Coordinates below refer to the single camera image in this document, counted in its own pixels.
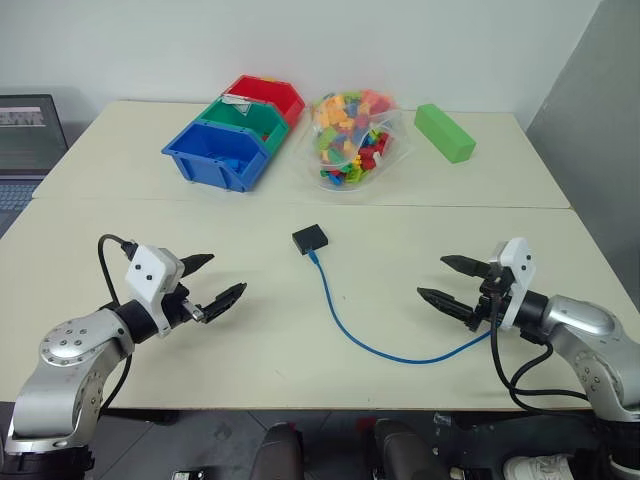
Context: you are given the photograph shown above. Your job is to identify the green plastic storage bin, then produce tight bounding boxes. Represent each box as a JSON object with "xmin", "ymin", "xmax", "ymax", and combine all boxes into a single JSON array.
[{"xmin": 196, "ymin": 95, "xmax": 292, "ymax": 154}]

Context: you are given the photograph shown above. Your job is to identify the grey laptop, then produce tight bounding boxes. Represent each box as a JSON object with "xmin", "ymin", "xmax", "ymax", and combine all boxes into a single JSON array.
[{"xmin": 0, "ymin": 93, "xmax": 70, "ymax": 237}]

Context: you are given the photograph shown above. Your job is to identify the small black box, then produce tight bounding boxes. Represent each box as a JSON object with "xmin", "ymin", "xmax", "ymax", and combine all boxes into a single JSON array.
[{"xmin": 291, "ymin": 224, "xmax": 331, "ymax": 257}]

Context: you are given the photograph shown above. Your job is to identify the red plastic storage bin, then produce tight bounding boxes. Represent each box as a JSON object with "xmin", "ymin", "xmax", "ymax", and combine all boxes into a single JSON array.
[{"xmin": 222, "ymin": 74, "xmax": 307, "ymax": 129}]

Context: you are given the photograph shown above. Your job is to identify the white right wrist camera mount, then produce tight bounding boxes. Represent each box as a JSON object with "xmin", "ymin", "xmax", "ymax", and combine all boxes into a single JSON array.
[{"xmin": 492, "ymin": 237, "xmax": 538, "ymax": 331}]

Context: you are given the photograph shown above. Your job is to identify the blue cable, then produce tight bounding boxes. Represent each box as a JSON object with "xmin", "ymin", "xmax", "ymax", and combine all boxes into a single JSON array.
[{"xmin": 306, "ymin": 248, "xmax": 494, "ymax": 365}]

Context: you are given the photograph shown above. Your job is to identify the clear packet in green bin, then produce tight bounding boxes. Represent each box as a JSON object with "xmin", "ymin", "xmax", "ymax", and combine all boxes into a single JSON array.
[{"xmin": 221, "ymin": 96, "xmax": 253, "ymax": 117}]

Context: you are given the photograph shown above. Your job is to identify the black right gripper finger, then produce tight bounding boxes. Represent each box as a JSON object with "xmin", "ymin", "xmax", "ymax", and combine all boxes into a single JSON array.
[
  {"xmin": 416, "ymin": 286, "xmax": 476, "ymax": 325},
  {"xmin": 439, "ymin": 254, "xmax": 494, "ymax": 281}
]

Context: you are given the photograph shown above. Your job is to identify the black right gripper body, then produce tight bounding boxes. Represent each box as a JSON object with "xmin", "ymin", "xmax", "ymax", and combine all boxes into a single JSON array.
[{"xmin": 466, "ymin": 263, "xmax": 516, "ymax": 334}]

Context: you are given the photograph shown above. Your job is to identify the grey partition panel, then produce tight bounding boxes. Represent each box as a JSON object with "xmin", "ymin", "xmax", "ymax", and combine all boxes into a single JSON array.
[{"xmin": 524, "ymin": 0, "xmax": 640, "ymax": 321}]

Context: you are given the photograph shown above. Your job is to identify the dark rounded shape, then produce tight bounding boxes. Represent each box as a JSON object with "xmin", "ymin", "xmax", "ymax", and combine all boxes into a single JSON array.
[{"xmin": 253, "ymin": 421, "xmax": 307, "ymax": 480}]

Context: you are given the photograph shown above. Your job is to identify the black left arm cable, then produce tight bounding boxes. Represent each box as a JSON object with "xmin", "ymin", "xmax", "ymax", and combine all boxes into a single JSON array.
[{"xmin": 96, "ymin": 233, "xmax": 139, "ymax": 419}]

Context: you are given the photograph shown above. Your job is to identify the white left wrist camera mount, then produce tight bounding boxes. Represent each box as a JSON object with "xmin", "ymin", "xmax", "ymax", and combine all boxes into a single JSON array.
[{"xmin": 124, "ymin": 244, "xmax": 184, "ymax": 339}]

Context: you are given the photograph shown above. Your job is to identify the green rectangular block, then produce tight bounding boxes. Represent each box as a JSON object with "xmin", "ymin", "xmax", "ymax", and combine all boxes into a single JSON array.
[{"xmin": 413, "ymin": 103, "xmax": 478, "ymax": 166}]

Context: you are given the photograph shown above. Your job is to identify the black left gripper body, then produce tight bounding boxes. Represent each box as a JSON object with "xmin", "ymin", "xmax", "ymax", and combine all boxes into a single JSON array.
[{"xmin": 159, "ymin": 280, "xmax": 209, "ymax": 332}]

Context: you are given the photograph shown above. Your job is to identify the white shoe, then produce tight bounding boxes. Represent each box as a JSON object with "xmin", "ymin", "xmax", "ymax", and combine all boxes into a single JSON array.
[{"xmin": 501, "ymin": 453, "xmax": 577, "ymax": 480}]

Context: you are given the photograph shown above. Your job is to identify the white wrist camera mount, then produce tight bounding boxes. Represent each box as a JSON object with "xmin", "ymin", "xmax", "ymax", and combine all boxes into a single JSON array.
[
  {"xmin": 124, "ymin": 244, "xmax": 184, "ymax": 339},
  {"xmin": 492, "ymin": 237, "xmax": 538, "ymax": 331}
]

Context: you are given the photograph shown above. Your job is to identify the clear bag of toy bricks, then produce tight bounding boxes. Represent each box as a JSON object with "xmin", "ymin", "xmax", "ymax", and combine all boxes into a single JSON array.
[{"xmin": 294, "ymin": 88, "xmax": 417, "ymax": 194}]

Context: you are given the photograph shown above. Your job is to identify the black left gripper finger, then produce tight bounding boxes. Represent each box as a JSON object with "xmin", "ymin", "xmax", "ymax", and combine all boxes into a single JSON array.
[
  {"xmin": 179, "ymin": 253, "xmax": 217, "ymax": 280},
  {"xmin": 200, "ymin": 281, "xmax": 248, "ymax": 325}
]

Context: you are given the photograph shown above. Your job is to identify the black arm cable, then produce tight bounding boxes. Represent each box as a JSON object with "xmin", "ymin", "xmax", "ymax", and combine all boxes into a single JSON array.
[
  {"xmin": 489, "ymin": 272, "xmax": 599, "ymax": 416},
  {"xmin": 96, "ymin": 233, "xmax": 139, "ymax": 419}
]

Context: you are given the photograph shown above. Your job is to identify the blue plastic storage bin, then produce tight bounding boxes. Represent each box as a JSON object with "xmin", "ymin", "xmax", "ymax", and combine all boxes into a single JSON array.
[{"xmin": 160, "ymin": 121, "xmax": 272, "ymax": 194}]

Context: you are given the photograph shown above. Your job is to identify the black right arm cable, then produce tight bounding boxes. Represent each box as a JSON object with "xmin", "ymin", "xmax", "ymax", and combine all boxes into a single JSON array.
[{"xmin": 489, "ymin": 272, "xmax": 599, "ymax": 416}]

